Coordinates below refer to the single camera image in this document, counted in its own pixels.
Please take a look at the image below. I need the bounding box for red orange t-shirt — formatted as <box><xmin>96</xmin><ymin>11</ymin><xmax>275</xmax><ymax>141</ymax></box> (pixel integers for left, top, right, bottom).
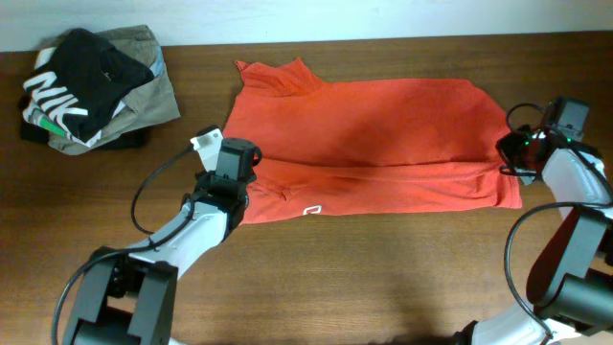
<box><xmin>223</xmin><ymin>60</ymin><xmax>522</xmax><ymax>224</ymax></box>

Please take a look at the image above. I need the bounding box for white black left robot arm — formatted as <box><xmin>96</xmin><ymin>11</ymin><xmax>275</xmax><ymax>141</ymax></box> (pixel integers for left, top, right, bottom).
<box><xmin>50</xmin><ymin>170</ymin><xmax>256</xmax><ymax>345</ymax></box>

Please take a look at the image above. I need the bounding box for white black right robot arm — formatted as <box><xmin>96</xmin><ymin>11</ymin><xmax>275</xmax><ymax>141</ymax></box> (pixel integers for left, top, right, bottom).
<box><xmin>451</xmin><ymin>126</ymin><xmax>612</xmax><ymax>345</ymax></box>

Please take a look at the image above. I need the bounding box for khaki folded garment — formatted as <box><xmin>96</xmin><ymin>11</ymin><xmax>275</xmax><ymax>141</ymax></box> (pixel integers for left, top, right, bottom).
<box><xmin>37</xmin><ymin>24</ymin><xmax>182</xmax><ymax>156</ymax></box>

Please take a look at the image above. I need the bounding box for black white striped garment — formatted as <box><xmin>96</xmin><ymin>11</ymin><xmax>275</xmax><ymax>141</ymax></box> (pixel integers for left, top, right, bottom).
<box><xmin>22</xmin><ymin>29</ymin><xmax>154</xmax><ymax>141</ymax></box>

